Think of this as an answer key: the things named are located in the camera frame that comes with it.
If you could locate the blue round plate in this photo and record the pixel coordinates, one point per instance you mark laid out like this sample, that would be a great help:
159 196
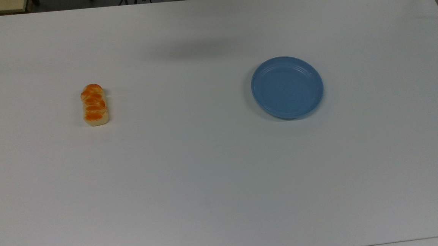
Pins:
287 88

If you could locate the orange glazed bread loaf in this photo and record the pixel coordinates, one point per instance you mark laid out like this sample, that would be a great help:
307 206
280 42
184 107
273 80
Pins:
95 106

